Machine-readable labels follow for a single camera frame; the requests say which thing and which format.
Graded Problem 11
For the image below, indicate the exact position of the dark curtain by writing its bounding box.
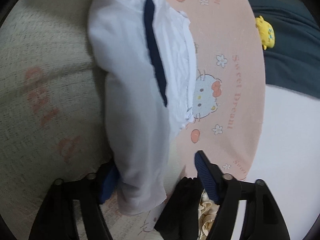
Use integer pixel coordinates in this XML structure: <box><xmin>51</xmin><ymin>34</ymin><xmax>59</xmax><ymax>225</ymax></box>
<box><xmin>246</xmin><ymin>0</ymin><xmax>320</xmax><ymax>98</ymax></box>

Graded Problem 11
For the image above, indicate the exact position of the cream ruffled folded garment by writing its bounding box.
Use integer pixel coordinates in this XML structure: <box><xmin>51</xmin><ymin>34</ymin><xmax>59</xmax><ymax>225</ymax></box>
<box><xmin>197</xmin><ymin>190</ymin><xmax>221</xmax><ymax>240</ymax></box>

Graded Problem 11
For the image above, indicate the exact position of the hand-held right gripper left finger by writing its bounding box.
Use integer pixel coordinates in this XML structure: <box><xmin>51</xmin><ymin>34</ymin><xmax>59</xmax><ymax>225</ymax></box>
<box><xmin>29</xmin><ymin>164</ymin><xmax>119</xmax><ymax>240</ymax></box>

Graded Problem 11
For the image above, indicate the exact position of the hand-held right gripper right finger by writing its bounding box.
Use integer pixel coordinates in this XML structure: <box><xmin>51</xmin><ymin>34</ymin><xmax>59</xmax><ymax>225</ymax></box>
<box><xmin>194</xmin><ymin>150</ymin><xmax>290</xmax><ymax>240</ymax></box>

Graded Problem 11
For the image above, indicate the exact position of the yellow plush toy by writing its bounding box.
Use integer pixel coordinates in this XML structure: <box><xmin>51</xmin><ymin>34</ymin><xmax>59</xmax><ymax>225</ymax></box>
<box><xmin>255</xmin><ymin>15</ymin><xmax>275</xmax><ymax>50</ymax></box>

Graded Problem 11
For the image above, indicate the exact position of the pink cat printed blanket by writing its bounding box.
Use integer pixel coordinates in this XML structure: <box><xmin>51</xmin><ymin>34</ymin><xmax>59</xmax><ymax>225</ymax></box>
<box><xmin>0</xmin><ymin>0</ymin><xmax>267</xmax><ymax>240</ymax></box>

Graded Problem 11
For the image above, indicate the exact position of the white t-shirt with navy trim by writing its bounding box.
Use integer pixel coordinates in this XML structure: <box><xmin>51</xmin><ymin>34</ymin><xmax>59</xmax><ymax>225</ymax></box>
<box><xmin>87</xmin><ymin>0</ymin><xmax>198</xmax><ymax>215</ymax></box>

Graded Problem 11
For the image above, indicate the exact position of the black folded garment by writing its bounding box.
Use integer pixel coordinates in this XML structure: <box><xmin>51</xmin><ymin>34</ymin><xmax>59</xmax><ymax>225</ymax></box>
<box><xmin>154</xmin><ymin>176</ymin><xmax>220</xmax><ymax>240</ymax></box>

